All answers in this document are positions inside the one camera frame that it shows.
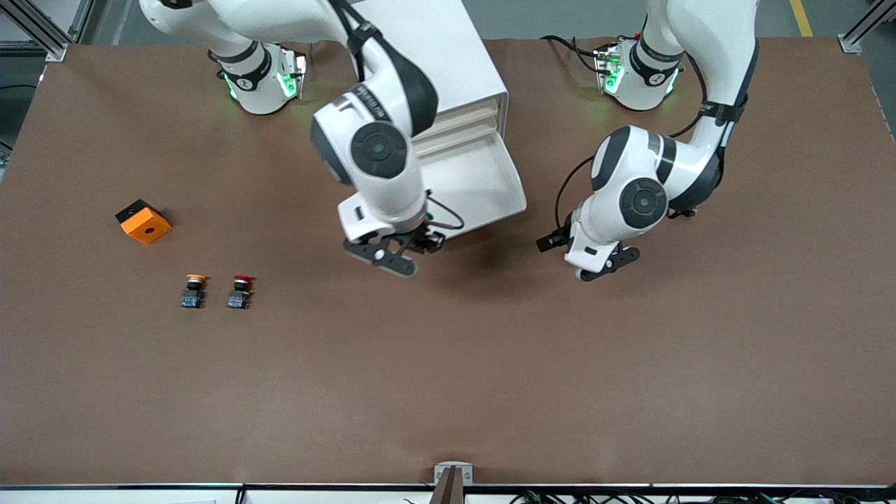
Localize black base cable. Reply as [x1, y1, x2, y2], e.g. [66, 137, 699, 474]
[541, 34, 610, 74]

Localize red cap push button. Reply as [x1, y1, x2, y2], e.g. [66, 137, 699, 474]
[227, 274, 256, 310]

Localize grey metal bracket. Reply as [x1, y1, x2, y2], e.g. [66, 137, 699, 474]
[433, 462, 475, 504]

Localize brown table mat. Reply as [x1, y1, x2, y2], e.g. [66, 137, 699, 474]
[0, 36, 896, 489]

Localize orange and black box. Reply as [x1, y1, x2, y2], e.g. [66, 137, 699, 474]
[115, 199, 172, 246]

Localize tangled black cables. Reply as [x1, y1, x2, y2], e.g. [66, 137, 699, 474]
[507, 490, 896, 504]

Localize yellow cap push button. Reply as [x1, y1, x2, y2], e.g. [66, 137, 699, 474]
[181, 274, 209, 309]

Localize white table edge strip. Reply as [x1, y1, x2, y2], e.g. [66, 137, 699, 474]
[0, 483, 896, 504]

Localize aluminium frame profile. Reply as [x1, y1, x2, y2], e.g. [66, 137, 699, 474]
[839, 0, 896, 55]
[0, 0, 95, 62]

